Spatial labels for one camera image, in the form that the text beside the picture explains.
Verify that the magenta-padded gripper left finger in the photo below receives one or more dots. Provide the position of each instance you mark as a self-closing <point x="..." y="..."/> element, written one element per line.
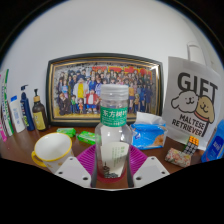
<point x="71" y="171"/>

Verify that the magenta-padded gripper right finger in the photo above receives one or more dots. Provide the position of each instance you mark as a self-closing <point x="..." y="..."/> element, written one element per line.
<point x="151" y="170"/>

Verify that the clear green-labelled drink bottle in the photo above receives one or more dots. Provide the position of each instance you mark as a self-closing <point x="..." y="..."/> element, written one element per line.
<point x="113" y="140"/>

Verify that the small floral pouch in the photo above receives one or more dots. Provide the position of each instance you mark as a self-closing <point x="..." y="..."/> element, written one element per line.
<point x="178" y="157"/>

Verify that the white mug with yellow rim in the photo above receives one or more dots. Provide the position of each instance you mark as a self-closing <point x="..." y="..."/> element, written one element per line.
<point x="53" y="148"/>

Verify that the blue tissue pack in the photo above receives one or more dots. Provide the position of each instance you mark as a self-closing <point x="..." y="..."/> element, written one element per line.
<point x="148" y="135"/>

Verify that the small puzzle cube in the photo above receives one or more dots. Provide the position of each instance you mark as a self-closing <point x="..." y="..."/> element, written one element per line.
<point x="191" y="145"/>

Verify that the amber pump bottle yellow label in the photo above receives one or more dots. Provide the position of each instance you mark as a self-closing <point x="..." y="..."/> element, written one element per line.
<point x="40" y="116"/>

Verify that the blue detergent bottle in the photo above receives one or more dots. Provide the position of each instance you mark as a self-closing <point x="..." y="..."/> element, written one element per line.
<point x="215" y="145"/>

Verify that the dark blue pump bottle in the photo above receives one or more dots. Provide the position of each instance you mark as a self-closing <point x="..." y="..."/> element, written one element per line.
<point x="27" y="113"/>

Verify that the white bottle with blue cap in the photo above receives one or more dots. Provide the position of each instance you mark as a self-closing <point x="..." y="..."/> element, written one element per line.
<point x="16" y="116"/>

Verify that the white printed paper gift bag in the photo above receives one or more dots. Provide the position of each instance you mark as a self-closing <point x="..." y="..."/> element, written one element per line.
<point x="193" y="100"/>

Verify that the black-framed group picture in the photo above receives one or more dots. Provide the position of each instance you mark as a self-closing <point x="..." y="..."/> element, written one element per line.
<point x="80" y="90"/>

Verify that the white shuttlecock tube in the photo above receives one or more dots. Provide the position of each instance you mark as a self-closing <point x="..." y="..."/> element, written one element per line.
<point x="7" y="110"/>

